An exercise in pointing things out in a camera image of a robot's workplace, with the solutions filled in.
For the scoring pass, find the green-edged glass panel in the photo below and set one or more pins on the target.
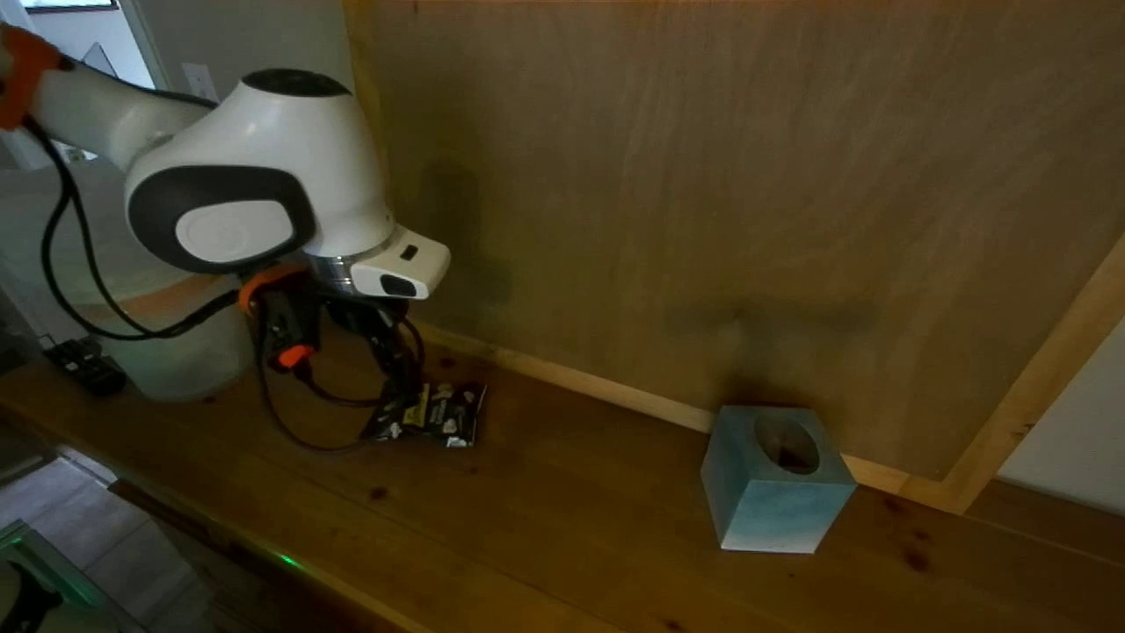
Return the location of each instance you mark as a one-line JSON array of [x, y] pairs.
[[53, 581]]

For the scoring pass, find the large wooden backdrop board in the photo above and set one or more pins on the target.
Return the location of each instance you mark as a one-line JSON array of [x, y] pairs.
[[749, 186]]

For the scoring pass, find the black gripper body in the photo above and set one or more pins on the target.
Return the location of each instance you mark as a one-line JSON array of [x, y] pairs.
[[316, 314]]

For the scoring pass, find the small black device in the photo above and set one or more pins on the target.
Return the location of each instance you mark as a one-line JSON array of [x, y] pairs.
[[89, 367]]

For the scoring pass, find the black Smartfood popcorn packet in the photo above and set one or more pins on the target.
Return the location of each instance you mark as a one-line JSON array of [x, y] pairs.
[[438, 417]]

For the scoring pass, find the blue cube box with hole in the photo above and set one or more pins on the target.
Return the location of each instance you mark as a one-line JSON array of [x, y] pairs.
[[775, 492]]

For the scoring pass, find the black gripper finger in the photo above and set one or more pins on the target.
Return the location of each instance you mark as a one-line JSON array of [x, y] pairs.
[[389, 367], [415, 357]]

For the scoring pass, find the white bin with plastic liner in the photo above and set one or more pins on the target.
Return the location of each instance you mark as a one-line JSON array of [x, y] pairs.
[[178, 357]]

